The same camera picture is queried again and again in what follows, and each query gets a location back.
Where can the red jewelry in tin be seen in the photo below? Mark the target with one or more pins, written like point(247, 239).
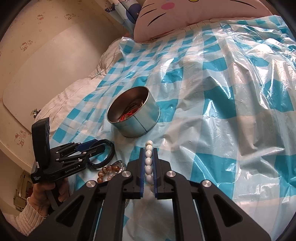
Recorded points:
point(131, 109)

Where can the pink cat face pillow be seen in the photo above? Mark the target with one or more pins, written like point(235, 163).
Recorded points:
point(159, 17)

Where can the left hand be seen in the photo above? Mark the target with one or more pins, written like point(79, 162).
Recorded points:
point(42, 194)

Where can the blue checkered plastic sheet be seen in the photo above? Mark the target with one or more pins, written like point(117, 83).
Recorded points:
point(226, 91)

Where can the white knit sleeve forearm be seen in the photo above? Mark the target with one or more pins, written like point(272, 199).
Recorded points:
point(27, 220)

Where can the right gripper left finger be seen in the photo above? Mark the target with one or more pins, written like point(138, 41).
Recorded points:
point(135, 189)

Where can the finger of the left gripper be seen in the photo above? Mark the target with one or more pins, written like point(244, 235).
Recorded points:
point(81, 145)
point(90, 154)

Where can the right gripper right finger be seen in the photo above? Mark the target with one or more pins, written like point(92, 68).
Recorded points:
point(162, 190)

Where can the silver engraved bangle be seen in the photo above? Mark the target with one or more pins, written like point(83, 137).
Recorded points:
point(111, 170)

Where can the cream padded headboard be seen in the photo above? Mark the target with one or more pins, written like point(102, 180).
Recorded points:
point(48, 46)

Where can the round silver metal tin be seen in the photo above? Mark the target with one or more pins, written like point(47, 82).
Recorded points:
point(142, 121)

